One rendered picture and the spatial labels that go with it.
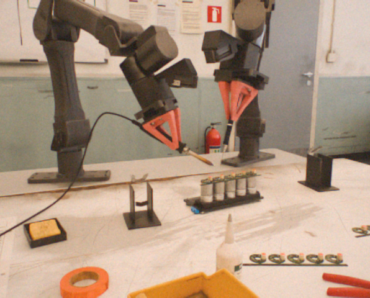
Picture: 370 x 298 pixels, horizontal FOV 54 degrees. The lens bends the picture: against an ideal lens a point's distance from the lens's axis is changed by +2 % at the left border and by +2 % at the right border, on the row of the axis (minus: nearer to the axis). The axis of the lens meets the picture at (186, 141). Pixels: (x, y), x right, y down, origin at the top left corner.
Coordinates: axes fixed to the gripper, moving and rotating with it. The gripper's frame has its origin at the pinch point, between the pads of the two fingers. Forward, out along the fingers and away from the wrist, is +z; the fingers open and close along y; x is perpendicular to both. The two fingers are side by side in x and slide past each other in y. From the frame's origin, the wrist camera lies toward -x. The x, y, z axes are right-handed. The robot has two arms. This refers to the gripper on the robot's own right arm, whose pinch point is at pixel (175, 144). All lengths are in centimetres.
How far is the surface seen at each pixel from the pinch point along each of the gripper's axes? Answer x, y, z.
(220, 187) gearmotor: -4.9, -1.7, 11.8
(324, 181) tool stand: -22.0, 20.8, 25.3
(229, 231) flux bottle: -11.6, -28.5, 11.6
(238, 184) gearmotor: -7.5, 2.0, 13.4
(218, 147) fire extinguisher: 62, 264, 31
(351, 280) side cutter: -21.4, -23.2, 25.0
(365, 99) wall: -87, 400, 68
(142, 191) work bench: 14.8, 4.9, 6.6
